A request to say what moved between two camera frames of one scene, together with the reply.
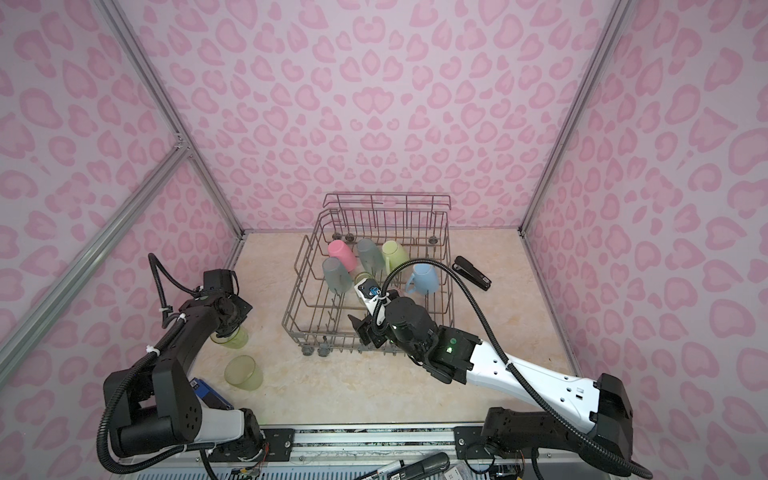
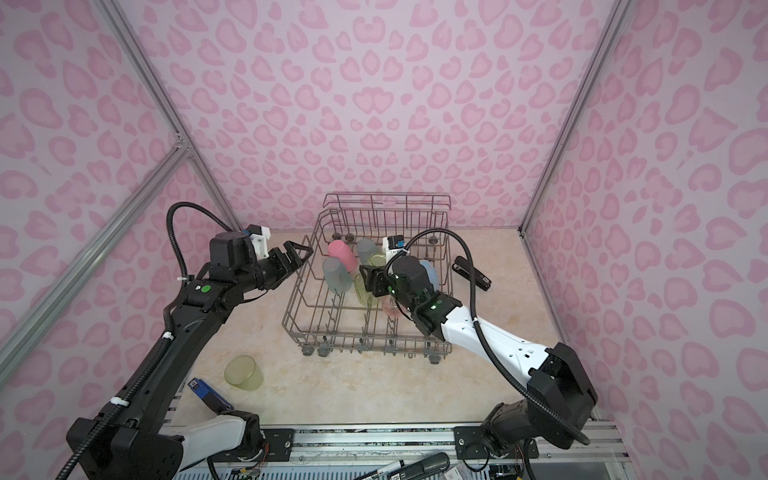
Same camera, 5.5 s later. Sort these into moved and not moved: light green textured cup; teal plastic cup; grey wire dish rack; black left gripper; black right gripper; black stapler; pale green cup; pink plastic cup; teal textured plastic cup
Moved: black left gripper; pale green cup; black right gripper
Not moved: teal textured plastic cup; light green textured cup; teal plastic cup; pink plastic cup; grey wire dish rack; black stapler
